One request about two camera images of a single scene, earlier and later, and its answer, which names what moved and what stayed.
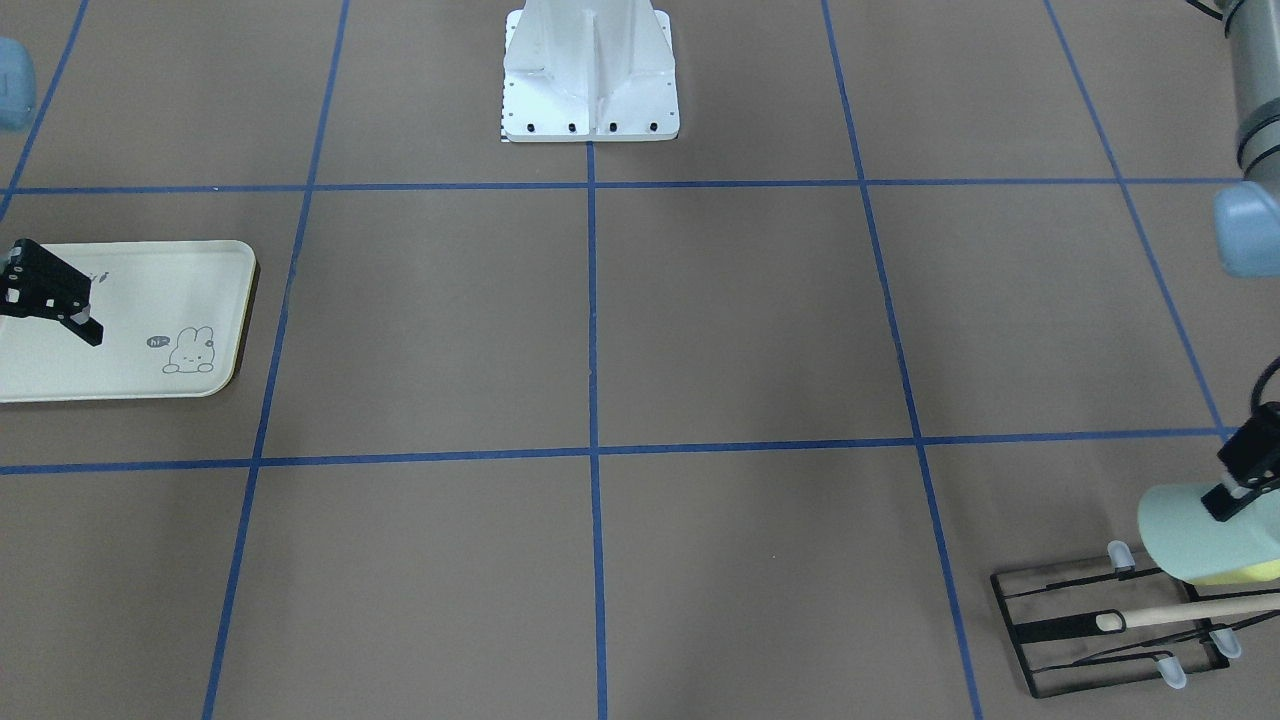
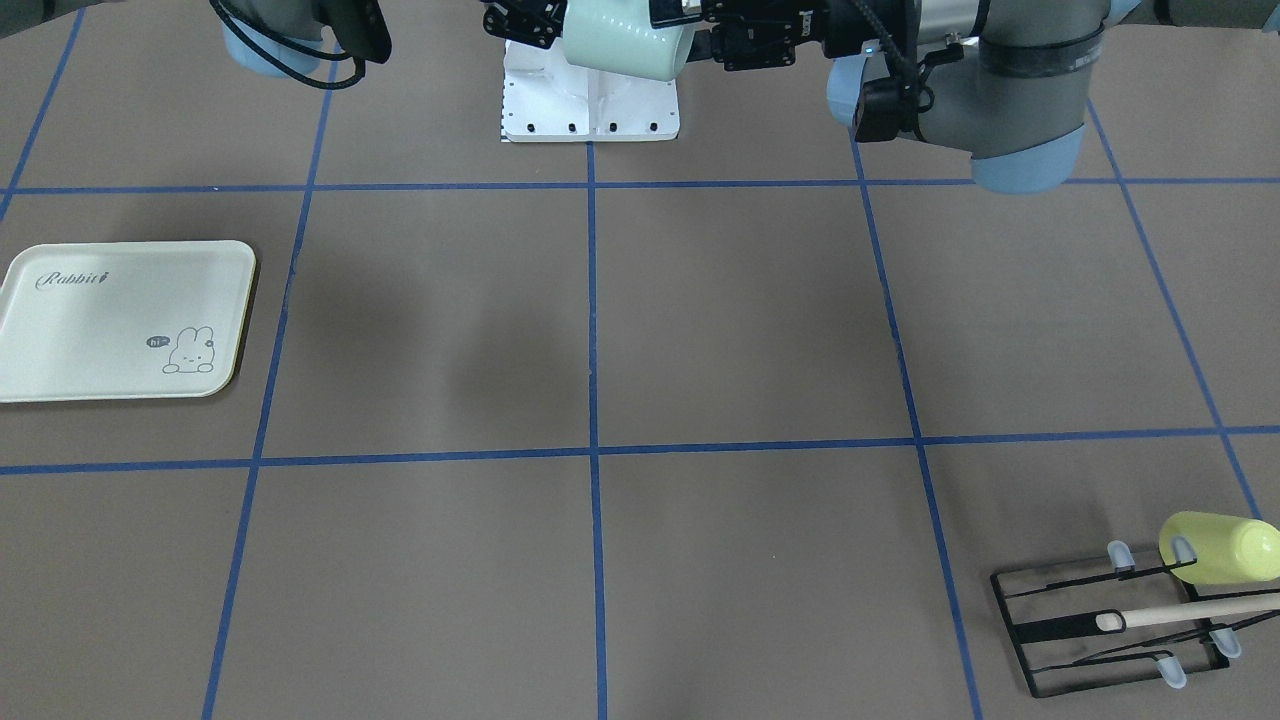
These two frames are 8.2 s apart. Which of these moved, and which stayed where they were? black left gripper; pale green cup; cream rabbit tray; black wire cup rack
Moved: pale green cup; black left gripper
Stayed: cream rabbit tray; black wire cup rack
